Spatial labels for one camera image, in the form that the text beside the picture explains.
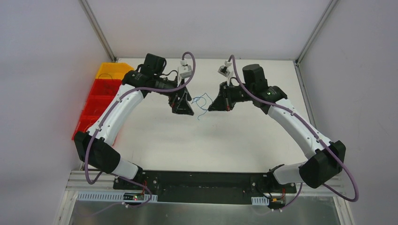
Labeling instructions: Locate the blue wire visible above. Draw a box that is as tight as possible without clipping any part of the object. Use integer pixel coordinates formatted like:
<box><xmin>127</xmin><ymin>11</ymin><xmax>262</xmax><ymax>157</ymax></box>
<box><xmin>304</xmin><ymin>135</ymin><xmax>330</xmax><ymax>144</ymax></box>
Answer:
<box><xmin>191</xmin><ymin>92</ymin><xmax>214</xmax><ymax>121</ymax></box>

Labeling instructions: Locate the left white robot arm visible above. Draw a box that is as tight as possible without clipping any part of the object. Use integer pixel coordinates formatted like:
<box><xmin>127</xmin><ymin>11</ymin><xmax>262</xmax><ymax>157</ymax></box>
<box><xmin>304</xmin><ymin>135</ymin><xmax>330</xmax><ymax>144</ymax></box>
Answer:
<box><xmin>74</xmin><ymin>52</ymin><xmax>196</xmax><ymax>190</ymax></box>

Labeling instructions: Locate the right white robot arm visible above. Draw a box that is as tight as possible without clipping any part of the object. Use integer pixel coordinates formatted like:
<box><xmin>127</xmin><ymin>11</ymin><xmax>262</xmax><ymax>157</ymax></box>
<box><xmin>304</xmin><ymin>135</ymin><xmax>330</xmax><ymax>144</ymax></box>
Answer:
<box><xmin>208</xmin><ymin>64</ymin><xmax>346</xmax><ymax>192</ymax></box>

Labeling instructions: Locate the red plastic bin far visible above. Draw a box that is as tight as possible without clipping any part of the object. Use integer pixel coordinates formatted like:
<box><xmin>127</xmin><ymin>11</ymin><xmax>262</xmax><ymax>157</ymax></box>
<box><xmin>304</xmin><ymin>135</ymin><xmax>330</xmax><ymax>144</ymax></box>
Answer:
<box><xmin>89</xmin><ymin>79</ymin><xmax>122</xmax><ymax>97</ymax></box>

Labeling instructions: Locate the red plastic bin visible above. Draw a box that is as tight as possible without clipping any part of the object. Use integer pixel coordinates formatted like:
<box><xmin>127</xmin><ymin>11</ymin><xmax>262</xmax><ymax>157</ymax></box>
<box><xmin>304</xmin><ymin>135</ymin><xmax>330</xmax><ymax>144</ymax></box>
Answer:
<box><xmin>71</xmin><ymin>116</ymin><xmax>99</xmax><ymax>140</ymax></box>
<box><xmin>89</xmin><ymin>79</ymin><xmax>122</xmax><ymax>97</ymax></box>
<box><xmin>81</xmin><ymin>96</ymin><xmax>113</xmax><ymax>117</ymax></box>

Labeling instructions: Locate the yellow plastic bin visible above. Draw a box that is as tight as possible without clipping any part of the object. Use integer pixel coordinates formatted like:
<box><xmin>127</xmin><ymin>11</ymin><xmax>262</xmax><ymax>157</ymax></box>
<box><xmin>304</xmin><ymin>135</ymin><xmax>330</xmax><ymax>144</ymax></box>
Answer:
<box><xmin>95</xmin><ymin>62</ymin><xmax>134</xmax><ymax>80</ymax></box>

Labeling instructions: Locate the red plastic bin middle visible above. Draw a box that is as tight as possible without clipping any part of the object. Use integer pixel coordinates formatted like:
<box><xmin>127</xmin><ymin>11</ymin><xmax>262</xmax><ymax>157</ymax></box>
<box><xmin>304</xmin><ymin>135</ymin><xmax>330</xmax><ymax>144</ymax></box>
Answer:
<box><xmin>81</xmin><ymin>96</ymin><xmax>113</xmax><ymax>117</ymax></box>

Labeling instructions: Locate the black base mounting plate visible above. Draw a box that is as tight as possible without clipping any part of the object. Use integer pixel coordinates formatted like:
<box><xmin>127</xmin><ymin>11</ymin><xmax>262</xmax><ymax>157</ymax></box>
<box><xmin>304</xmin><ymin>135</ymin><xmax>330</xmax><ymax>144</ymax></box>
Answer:
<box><xmin>113</xmin><ymin>170</ymin><xmax>297</xmax><ymax>205</ymax></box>

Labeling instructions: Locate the red plastic bin near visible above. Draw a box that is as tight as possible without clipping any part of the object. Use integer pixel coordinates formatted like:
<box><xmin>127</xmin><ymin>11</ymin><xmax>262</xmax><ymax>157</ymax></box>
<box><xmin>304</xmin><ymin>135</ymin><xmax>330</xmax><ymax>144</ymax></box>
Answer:
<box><xmin>71</xmin><ymin>116</ymin><xmax>99</xmax><ymax>140</ymax></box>

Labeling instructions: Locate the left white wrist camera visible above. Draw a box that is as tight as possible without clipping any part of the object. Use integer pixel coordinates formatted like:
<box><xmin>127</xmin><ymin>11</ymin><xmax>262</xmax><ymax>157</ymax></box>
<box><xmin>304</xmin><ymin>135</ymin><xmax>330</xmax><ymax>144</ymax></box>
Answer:
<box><xmin>177</xmin><ymin>60</ymin><xmax>192</xmax><ymax>79</ymax></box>

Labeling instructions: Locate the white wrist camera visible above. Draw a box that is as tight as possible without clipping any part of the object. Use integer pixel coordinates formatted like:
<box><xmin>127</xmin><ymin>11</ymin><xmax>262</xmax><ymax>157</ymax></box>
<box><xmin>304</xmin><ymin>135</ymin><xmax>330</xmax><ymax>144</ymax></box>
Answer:
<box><xmin>177</xmin><ymin>60</ymin><xmax>192</xmax><ymax>79</ymax></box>
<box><xmin>218</xmin><ymin>61</ymin><xmax>234</xmax><ymax>82</ymax></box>

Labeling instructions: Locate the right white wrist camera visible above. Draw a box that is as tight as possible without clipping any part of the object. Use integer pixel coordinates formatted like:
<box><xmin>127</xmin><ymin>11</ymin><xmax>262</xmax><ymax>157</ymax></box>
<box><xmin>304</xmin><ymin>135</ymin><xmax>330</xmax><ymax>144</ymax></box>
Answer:
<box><xmin>218</xmin><ymin>61</ymin><xmax>234</xmax><ymax>82</ymax></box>

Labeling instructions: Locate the right slotted cable duct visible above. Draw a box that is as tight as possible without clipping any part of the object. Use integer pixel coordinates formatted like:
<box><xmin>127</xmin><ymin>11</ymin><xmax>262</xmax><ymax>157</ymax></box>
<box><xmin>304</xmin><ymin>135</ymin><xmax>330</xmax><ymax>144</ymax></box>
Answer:
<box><xmin>251</xmin><ymin>196</ymin><xmax>269</xmax><ymax>206</ymax></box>

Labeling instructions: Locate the slotted cable duct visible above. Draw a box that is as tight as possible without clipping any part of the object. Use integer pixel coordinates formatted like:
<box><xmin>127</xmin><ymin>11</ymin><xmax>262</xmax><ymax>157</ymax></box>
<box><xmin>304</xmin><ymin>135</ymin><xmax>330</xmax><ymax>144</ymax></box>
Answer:
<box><xmin>77</xmin><ymin>191</ymin><xmax>158</xmax><ymax>203</ymax></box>
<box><xmin>251</xmin><ymin>196</ymin><xmax>269</xmax><ymax>206</ymax></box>

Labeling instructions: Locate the left slotted cable duct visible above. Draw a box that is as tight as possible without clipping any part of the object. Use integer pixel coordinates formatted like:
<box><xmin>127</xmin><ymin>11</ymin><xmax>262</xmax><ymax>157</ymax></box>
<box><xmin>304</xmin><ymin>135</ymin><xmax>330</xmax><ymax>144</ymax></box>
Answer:
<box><xmin>77</xmin><ymin>191</ymin><xmax>158</xmax><ymax>203</ymax></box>

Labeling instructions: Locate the aluminium frame rail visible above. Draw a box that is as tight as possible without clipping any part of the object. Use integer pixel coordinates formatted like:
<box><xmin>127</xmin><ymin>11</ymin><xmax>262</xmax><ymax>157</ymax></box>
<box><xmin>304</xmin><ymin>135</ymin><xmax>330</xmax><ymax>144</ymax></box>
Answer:
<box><xmin>65</xmin><ymin>170</ymin><xmax>346</xmax><ymax>197</ymax></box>

